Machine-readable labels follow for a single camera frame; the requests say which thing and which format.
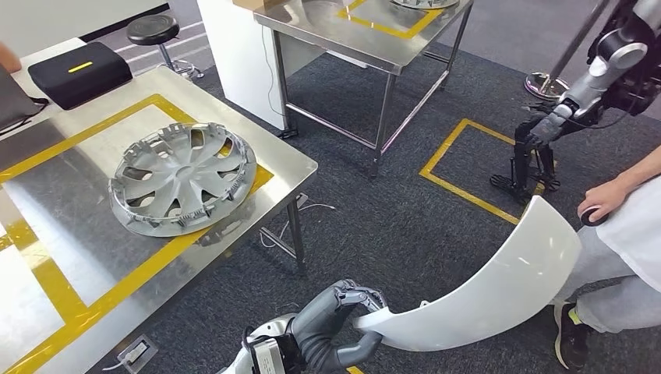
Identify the white cable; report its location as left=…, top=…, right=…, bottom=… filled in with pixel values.
left=258, top=193, right=337, bottom=250

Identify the silver wheel hubcap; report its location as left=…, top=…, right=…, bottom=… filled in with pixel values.
left=388, top=0, right=461, bottom=12
left=107, top=121, right=258, bottom=238

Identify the floor socket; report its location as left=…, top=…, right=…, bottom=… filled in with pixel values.
left=102, top=334, right=160, bottom=374

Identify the white table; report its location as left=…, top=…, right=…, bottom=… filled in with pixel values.
left=0, top=0, right=171, bottom=58

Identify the cardboard box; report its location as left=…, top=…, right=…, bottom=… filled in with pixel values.
left=232, top=0, right=293, bottom=12

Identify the steel workbench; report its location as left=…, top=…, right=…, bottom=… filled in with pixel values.
left=253, top=0, right=475, bottom=180
left=0, top=67, right=320, bottom=374

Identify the white curved plastic part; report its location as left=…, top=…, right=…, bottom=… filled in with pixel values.
left=352, top=195, right=583, bottom=353

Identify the black case with yellow mark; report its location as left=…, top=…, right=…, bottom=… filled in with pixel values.
left=27, top=41, right=134, bottom=111

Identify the chrome stanchion post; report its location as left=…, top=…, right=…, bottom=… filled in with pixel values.
left=524, top=0, right=618, bottom=103

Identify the black handheld remote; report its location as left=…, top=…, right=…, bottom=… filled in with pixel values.
left=579, top=205, right=610, bottom=228

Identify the yellow tape on workbench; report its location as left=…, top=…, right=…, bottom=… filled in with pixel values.
left=337, top=0, right=446, bottom=41
left=0, top=93, right=274, bottom=374

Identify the black round stool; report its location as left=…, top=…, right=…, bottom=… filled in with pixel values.
left=126, top=13, right=206, bottom=82

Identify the white cabinet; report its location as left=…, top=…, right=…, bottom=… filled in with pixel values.
left=196, top=0, right=293, bottom=132

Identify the humanoid robot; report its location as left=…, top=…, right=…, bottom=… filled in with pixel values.
left=489, top=0, right=661, bottom=205

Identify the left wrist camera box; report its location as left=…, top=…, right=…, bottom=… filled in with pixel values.
left=246, top=334, right=290, bottom=374

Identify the person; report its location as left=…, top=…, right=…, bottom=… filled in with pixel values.
left=0, top=41, right=23, bottom=74
left=552, top=144, right=661, bottom=374

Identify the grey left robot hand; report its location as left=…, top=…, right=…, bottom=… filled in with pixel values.
left=288, top=278, right=388, bottom=374

